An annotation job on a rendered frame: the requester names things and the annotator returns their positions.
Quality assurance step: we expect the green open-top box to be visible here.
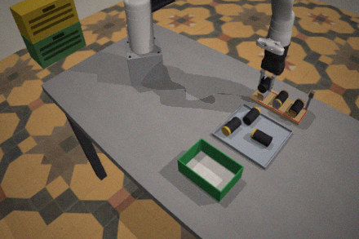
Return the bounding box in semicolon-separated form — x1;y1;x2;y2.
179;140;244;202

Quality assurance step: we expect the wooden battery holder board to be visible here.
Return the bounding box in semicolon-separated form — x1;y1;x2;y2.
249;89;315;125

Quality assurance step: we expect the black battery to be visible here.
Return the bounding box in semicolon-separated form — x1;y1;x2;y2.
258;77;271;93
274;91;288;108
250;128;273;147
289;99;304;116
242;107;261;126
221;117;242;136

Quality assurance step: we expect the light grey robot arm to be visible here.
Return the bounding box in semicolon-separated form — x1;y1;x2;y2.
124;0;295;54

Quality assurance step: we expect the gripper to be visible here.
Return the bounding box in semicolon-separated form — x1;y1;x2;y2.
256;26;292;91

